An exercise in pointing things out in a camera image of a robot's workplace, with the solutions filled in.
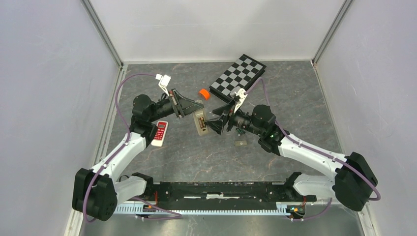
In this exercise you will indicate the folded black chessboard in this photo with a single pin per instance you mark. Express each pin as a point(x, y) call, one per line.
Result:
point(241, 74)

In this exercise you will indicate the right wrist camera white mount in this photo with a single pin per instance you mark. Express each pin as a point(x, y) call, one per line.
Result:
point(238, 95)

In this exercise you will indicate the beige battery cover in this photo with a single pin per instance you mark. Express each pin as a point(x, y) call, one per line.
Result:
point(241, 143)

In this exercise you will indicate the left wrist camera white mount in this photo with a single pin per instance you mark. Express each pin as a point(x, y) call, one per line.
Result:
point(163, 82)

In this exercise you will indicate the orange tape roll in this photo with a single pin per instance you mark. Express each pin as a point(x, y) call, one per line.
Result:
point(204, 93)

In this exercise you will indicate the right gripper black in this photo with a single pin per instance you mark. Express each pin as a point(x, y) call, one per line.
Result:
point(227, 113)

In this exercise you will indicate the white beige remote control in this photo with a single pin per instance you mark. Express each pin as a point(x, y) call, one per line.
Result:
point(196, 115)

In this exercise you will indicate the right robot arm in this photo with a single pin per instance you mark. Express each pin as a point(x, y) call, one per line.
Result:
point(348, 178)

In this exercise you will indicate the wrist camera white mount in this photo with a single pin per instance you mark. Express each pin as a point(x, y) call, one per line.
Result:
point(238, 95)
point(163, 82)

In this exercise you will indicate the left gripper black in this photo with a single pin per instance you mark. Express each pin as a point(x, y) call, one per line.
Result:
point(185, 105)

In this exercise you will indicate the red white remote control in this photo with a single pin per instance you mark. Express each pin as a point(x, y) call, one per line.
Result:
point(160, 134)

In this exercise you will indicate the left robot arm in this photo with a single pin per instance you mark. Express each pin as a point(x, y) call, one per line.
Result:
point(97, 192)

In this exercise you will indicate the single AA battery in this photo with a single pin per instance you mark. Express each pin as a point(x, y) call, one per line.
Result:
point(202, 123)

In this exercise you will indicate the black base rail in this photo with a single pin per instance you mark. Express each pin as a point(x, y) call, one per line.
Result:
point(223, 195)

